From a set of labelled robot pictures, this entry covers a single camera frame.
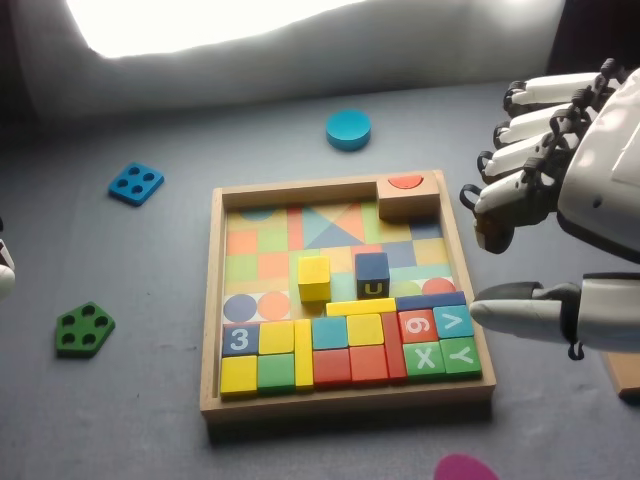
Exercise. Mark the dark blue letter cube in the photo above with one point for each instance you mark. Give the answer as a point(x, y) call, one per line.
point(372, 272)

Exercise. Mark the wooden puzzle tray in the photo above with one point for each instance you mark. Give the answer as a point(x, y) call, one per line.
point(350, 400)

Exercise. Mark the blue square four-hole piece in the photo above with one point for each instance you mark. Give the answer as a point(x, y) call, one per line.
point(136, 191)

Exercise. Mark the white backdrop sheet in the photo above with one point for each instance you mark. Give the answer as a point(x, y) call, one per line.
point(250, 85)

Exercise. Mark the pink flat shape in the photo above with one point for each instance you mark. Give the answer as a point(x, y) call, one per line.
point(465, 470)

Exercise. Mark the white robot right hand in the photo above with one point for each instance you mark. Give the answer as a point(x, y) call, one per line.
point(595, 200)

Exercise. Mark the blue round disc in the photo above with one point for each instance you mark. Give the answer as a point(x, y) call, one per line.
point(349, 130)

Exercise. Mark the green pentagon five-hole piece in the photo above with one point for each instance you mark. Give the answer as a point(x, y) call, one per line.
point(75, 330)

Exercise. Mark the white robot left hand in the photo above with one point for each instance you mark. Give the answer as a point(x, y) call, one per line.
point(5, 275)

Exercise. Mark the light wooden board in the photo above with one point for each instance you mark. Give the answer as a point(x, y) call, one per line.
point(625, 375)

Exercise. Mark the yellow cube block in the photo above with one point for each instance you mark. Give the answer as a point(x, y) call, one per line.
point(314, 280)

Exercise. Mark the wooden block with red semicircle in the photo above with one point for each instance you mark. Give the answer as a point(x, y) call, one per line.
point(405, 205)

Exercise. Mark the grey table cloth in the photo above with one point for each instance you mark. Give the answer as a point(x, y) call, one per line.
point(100, 425)

